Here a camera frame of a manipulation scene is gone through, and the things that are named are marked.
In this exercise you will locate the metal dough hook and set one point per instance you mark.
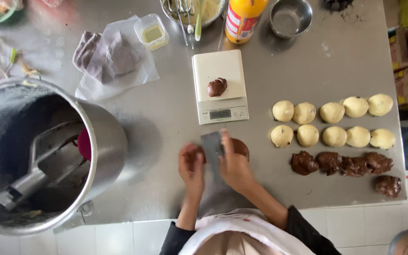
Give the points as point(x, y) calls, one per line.
point(30, 177)

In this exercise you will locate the clear plastic sheet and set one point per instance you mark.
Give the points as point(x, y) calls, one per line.
point(143, 70)

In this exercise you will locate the orange bottle with label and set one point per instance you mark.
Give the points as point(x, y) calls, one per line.
point(243, 19)

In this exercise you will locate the rows of white dough balls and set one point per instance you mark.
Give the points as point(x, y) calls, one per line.
point(333, 120)

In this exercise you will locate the metal whisk beaters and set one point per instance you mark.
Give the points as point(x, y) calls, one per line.
point(184, 16)

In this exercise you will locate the steel bench scraper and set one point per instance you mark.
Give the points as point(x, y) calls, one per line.
point(211, 148)

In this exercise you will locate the pink plastic scraper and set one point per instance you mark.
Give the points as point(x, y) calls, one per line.
point(84, 144)

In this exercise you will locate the person's left hand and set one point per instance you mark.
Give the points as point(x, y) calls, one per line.
point(191, 175)

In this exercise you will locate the black long-sleeved shirt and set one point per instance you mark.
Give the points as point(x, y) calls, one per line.
point(310, 237)

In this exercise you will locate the white digital kitchen scale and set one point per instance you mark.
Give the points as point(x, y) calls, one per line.
point(220, 86)

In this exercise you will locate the small chocolate dough piece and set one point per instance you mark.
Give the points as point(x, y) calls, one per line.
point(194, 156)

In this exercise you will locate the dark crumb pile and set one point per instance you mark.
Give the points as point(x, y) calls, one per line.
point(337, 4)

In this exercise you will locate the chocolate dough portion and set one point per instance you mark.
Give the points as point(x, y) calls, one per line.
point(217, 87)
point(379, 162)
point(304, 163)
point(388, 186)
point(329, 163)
point(354, 167)

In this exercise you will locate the clear plastic container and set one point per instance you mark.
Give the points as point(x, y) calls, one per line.
point(151, 32)

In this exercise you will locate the large chocolate dough lump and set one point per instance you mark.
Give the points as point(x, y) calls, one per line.
point(242, 147)

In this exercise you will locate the steel bowl with batter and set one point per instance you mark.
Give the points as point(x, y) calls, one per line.
point(209, 12)

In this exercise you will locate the purple dough block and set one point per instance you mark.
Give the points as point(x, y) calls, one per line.
point(108, 56)

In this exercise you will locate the large steel mixer bowl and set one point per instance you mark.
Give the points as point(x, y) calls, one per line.
point(104, 138)

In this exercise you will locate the person's right hand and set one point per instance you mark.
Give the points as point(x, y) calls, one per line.
point(237, 170)

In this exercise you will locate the white apron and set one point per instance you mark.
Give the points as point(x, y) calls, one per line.
point(239, 233)

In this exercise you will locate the small steel bowl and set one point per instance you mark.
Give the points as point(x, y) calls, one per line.
point(290, 18)

